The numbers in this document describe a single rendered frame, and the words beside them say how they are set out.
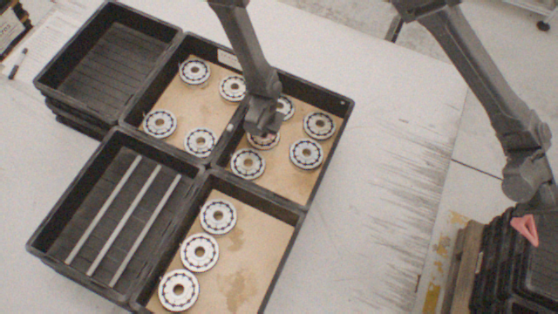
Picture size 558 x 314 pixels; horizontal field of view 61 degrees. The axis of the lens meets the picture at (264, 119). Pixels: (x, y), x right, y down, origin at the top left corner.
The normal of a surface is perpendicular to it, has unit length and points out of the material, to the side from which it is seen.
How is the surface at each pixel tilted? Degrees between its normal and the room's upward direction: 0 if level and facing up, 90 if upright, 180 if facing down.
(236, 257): 0
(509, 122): 87
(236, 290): 0
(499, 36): 0
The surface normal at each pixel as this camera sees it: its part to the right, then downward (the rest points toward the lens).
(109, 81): 0.07, -0.51
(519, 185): -0.68, 0.37
